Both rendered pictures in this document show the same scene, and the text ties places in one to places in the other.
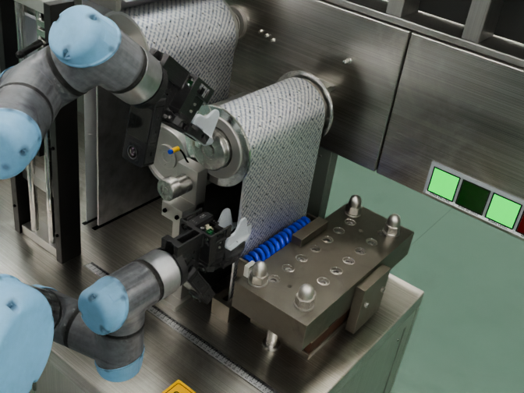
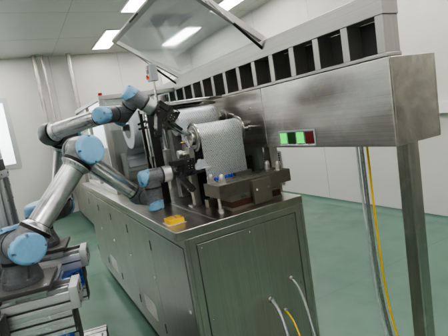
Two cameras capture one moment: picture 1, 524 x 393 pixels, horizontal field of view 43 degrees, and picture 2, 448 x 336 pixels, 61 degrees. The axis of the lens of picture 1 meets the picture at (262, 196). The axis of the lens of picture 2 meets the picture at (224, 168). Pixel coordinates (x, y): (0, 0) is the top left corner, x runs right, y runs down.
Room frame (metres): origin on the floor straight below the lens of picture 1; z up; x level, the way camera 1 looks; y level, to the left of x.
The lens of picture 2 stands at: (-0.60, -0.93, 1.33)
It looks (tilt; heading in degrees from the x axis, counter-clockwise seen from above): 8 degrees down; 29
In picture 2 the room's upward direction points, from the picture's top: 9 degrees counter-clockwise
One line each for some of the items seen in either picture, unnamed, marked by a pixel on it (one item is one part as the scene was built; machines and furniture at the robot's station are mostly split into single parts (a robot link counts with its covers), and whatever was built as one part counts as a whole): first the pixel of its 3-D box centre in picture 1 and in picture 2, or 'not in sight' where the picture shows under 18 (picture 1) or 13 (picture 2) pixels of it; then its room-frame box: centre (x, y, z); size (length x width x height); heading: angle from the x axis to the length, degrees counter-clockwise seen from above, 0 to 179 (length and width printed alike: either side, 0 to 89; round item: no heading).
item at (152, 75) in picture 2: not in sight; (151, 73); (1.34, 0.53, 1.66); 0.07 x 0.07 x 0.10; 56
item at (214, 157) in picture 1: (212, 148); (191, 138); (1.00, 0.10, 1.25); 0.07 x 0.02 x 0.07; 56
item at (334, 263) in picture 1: (328, 266); (247, 181); (1.05, -0.15, 1.00); 0.40 x 0.16 x 0.06; 146
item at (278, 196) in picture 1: (277, 200); (225, 160); (1.08, -0.03, 1.11); 0.23 x 0.01 x 0.18; 146
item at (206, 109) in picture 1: (217, 146); (193, 137); (1.01, 0.09, 1.25); 0.15 x 0.01 x 0.15; 56
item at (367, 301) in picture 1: (369, 299); (262, 190); (1.01, -0.24, 0.96); 0.10 x 0.03 x 0.11; 146
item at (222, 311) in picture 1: (264, 277); (231, 197); (1.08, -0.03, 0.92); 0.28 x 0.04 x 0.04; 146
